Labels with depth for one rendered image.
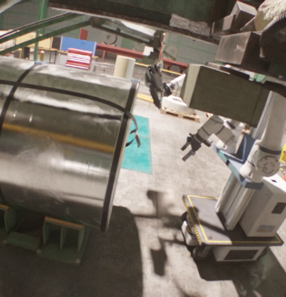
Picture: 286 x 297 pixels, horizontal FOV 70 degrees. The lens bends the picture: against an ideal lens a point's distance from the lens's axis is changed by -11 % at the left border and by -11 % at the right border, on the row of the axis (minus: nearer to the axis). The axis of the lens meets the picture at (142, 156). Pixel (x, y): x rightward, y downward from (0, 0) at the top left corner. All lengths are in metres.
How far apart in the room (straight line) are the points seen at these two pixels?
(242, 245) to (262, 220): 0.29
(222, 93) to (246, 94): 0.06
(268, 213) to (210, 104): 1.65
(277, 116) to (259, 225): 1.10
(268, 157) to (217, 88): 0.95
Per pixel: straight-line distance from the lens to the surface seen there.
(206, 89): 0.58
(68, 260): 1.92
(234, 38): 0.62
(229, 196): 2.30
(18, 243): 2.02
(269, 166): 1.51
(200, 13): 1.00
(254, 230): 2.22
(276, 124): 1.46
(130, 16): 0.98
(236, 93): 0.61
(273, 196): 2.03
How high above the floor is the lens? 1.58
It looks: 25 degrees down
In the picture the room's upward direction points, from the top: 15 degrees clockwise
